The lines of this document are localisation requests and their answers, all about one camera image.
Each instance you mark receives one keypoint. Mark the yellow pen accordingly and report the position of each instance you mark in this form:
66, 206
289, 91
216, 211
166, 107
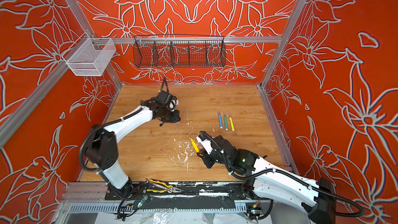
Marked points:
231, 123

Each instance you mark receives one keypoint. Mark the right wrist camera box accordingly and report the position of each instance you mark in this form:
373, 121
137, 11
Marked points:
206, 144

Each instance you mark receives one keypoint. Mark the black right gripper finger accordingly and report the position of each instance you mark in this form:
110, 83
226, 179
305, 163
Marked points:
203, 134
209, 160

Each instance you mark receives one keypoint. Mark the white slotted cable duct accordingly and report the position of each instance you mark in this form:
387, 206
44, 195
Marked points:
86, 208

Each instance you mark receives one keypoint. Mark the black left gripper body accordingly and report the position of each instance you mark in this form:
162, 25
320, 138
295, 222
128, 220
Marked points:
170, 115

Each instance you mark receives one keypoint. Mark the orange pen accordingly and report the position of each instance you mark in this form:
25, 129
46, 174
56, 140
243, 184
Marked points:
194, 145

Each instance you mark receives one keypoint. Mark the white mesh basket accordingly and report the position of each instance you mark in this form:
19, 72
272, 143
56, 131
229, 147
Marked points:
89, 59

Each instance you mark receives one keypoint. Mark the blue pen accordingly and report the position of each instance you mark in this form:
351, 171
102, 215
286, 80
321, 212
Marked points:
220, 120

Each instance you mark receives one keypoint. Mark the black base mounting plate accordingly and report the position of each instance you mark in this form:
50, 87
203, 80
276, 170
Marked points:
234, 190

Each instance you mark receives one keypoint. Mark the yellow handled pliers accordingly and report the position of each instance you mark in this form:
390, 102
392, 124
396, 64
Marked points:
161, 187

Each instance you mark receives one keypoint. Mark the black wire basket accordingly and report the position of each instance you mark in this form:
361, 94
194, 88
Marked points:
179, 52

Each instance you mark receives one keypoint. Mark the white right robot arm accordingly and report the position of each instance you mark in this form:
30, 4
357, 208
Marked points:
263, 180

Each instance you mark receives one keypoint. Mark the green pen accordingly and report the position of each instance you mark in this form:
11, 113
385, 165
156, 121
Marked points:
225, 122

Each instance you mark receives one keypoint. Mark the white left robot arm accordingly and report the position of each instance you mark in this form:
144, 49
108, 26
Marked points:
99, 151

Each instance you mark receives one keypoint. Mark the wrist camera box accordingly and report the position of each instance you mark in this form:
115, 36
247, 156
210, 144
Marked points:
206, 144
167, 100

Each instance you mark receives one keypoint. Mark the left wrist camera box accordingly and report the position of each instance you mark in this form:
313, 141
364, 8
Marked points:
167, 100

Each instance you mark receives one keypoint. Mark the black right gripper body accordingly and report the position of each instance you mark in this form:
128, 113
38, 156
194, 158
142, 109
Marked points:
227, 161

